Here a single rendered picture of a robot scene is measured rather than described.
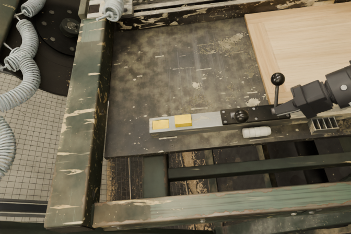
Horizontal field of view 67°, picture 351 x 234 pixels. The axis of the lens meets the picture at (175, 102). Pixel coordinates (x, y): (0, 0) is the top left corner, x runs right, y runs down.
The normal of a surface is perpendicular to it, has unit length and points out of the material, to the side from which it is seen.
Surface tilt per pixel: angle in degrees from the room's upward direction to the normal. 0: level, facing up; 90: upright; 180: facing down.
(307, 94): 18
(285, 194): 50
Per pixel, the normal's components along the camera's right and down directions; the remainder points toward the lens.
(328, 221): -0.83, -0.25
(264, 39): -0.10, -0.51
